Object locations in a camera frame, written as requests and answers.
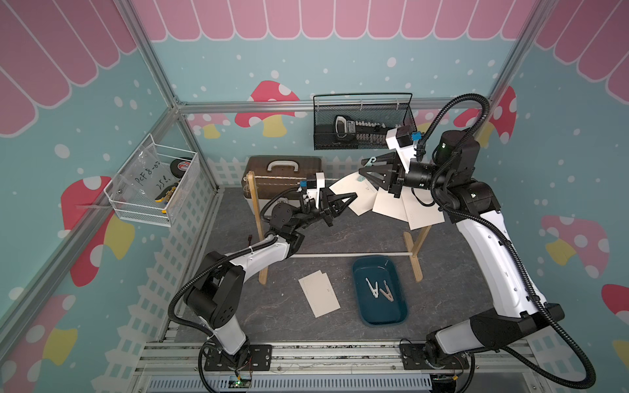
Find green clothespin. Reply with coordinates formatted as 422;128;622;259
361;157;377;166

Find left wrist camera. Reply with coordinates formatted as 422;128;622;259
300;172;325;209

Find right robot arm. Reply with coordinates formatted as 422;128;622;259
359;93;596;390

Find white postcard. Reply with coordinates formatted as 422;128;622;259
372;188;408;222
401;187;445;231
298;269;335;313
330;172;378;215
304;274;342;319

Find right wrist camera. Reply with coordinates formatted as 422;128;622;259
385;124;423;173

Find black wire mesh basket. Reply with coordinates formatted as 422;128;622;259
312;93;417;150

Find pink clothespin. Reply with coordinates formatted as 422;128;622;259
379;280;395;302

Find teal plastic tray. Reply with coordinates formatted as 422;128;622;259
352;255;408;328

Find clear wall-mounted bin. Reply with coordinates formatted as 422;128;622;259
104;134;201;227

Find yellow black utility knife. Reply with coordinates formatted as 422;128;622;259
155;183;179;204

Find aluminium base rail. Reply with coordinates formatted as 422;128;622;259
128;340;550;392

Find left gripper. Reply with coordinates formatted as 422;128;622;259
292;191;357;230

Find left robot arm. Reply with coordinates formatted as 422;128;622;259
167;187;358;368

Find black tape roll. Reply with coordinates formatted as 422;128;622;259
170;158;191;178

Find label maker device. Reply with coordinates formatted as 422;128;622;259
334;116;356;142

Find brown lidded storage box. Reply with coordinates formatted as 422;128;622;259
241;156;323;211

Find plastic labelled bag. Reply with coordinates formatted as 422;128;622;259
123;148;176;199

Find wooden string rack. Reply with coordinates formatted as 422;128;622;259
244;169;433;285

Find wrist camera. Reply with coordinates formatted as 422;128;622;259
385;124;423;173
300;172;325;209

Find white clothespin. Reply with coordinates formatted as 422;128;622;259
365;278;380;299

